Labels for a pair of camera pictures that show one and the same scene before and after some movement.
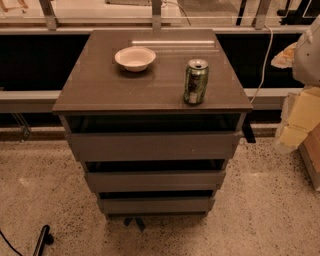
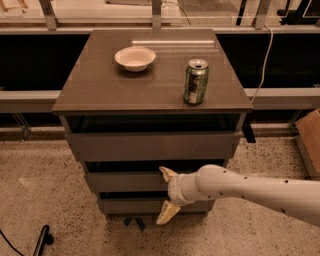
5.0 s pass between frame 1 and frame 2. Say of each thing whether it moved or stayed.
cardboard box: stayed
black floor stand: stayed
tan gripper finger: moved
